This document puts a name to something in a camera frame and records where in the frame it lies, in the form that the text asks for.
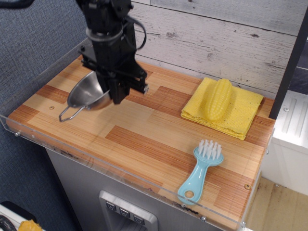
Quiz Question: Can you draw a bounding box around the black right vertical post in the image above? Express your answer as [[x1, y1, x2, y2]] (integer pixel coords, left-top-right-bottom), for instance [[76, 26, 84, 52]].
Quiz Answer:
[[269, 9, 308, 119]]

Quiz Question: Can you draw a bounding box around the light blue scrub brush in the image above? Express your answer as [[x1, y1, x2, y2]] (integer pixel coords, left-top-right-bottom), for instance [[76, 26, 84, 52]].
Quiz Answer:
[[178, 139, 224, 205]]

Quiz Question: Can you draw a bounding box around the yellow object bottom corner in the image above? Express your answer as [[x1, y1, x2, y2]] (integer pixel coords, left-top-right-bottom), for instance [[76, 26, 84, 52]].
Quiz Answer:
[[18, 220, 42, 231]]

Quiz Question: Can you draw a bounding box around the grey toy fridge cabinet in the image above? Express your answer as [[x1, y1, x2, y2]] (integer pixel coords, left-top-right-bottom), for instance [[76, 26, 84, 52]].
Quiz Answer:
[[47, 150, 219, 231]]

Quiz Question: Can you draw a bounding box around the yellow plastic corn cob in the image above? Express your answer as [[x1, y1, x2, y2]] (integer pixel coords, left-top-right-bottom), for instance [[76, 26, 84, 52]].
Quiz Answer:
[[205, 79, 232, 121]]

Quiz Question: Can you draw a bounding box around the folded yellow cloth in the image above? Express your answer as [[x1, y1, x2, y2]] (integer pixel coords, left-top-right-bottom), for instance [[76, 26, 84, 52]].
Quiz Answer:
[[180, 77, 263, 140]]

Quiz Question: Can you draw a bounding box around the clear acrylic guard rail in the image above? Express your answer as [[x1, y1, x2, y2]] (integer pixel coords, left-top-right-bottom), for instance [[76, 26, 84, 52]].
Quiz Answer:
[[0, 36, 278, 231]]

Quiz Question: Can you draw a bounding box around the black corrugated hose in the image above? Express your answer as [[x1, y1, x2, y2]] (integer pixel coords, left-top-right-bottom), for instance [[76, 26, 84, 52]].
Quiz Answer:
[[0, 215, 15, 231]]

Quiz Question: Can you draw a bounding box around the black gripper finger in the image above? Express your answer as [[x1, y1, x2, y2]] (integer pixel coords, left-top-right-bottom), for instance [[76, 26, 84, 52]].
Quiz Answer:
[[108, 78, 130, 104]]

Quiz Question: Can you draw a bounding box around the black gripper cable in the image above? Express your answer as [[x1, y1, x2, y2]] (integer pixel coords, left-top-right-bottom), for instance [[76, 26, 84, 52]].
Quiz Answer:
[[125, 16, 147, 51]]

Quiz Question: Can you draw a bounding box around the white toy sink counter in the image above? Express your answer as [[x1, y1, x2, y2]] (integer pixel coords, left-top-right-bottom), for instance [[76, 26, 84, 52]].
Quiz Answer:
[[260, 90, 308, 195]]

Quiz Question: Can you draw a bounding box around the silver dispenser button panel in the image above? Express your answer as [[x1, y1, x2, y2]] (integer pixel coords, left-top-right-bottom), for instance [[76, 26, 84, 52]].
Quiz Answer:
[[99, 190, 158, 231]]

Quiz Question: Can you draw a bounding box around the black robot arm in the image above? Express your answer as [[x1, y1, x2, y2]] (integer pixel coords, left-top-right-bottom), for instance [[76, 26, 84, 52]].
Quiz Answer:
[[77, 0, 148, 104]]

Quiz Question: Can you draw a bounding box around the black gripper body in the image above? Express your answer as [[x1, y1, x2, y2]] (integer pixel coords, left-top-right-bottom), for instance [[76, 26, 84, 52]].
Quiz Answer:
[[79, 16, 149, 95]]

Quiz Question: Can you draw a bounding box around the steel kadai with handles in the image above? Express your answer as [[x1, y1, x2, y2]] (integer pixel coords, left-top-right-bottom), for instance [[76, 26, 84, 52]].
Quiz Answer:
[[59, 71, 112, 122]]

